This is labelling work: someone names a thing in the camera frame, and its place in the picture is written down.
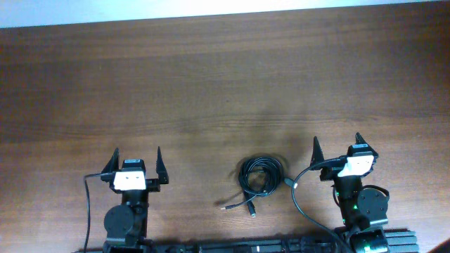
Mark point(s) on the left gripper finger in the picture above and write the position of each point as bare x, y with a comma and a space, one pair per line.
108, 172
161, 170

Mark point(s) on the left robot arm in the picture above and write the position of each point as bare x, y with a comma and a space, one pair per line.
126, 223

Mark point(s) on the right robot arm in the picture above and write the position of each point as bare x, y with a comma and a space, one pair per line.
363, 207

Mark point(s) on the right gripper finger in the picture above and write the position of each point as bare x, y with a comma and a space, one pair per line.
359, 139
317, 155

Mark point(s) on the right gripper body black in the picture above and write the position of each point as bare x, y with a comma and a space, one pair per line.
330, 173

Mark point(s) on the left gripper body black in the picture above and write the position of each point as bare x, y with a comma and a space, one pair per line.
140, 196

